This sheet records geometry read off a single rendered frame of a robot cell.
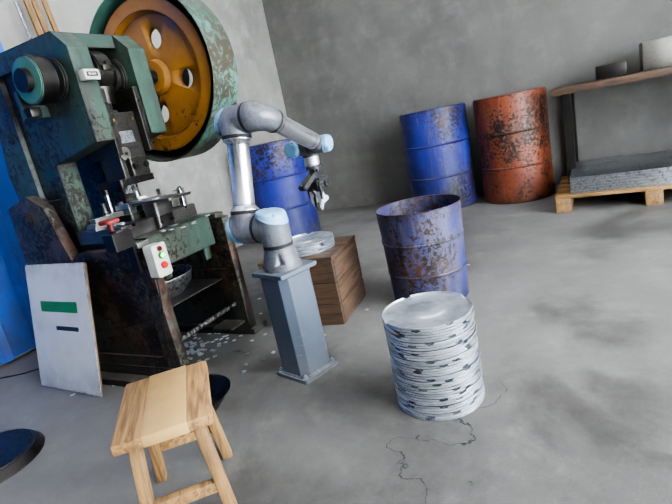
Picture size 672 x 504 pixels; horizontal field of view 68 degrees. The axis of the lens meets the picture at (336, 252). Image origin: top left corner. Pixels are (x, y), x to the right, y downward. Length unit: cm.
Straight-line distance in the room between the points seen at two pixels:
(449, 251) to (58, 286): 180
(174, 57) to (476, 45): 305
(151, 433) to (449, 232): 158
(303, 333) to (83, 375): 109
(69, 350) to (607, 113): 431
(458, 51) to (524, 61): 59
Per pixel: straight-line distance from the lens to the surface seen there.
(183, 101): 267
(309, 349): 198
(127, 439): 136
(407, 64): 516
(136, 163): 237
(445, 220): 235
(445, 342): 154
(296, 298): 190
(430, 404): 164
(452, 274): 243
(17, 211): 272
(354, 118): 539
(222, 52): 252
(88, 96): 230
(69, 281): 251
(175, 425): 133
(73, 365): 262
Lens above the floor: 95
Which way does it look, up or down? 15 degrees down
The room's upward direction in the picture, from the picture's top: 12 degrees counter-clockwise
